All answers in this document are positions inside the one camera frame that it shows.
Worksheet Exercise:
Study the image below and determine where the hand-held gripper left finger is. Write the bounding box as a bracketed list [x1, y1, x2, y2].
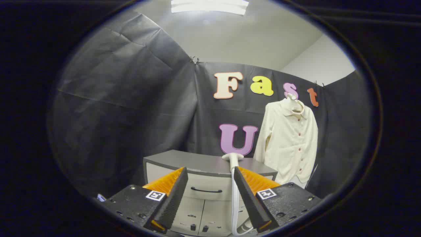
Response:
[102, 167, 188, 234]

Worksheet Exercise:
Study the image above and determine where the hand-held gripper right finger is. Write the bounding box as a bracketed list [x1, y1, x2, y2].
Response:
[233, 166, 321, 233]

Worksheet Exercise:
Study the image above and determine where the white garment steamer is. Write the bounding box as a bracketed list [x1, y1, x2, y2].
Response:
[222, 152, 244, 171]

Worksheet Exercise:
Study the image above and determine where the cream button shirt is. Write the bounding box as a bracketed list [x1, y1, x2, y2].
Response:
[253, 97, 319, 185]

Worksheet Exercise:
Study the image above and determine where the white clothes hanger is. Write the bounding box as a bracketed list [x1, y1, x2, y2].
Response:
[285, 93, 305, 114]

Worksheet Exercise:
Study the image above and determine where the grey cabinet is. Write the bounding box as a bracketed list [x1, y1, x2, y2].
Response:
[143, 150, 278, 237]

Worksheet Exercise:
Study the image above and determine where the white cloth under shirt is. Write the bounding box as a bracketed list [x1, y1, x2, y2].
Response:
[289, 175, 310, 189]

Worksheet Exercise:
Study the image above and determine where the black backdrop cloth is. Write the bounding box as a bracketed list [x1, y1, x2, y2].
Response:
[49, 10, 372, 199]

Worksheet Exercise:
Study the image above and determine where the ceiling light panel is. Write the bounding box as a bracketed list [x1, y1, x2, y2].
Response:
[171, 0, 249, 15]

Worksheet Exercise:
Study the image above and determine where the black drawer handle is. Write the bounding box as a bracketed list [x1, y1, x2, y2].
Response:
[191, 187, 223, 194]

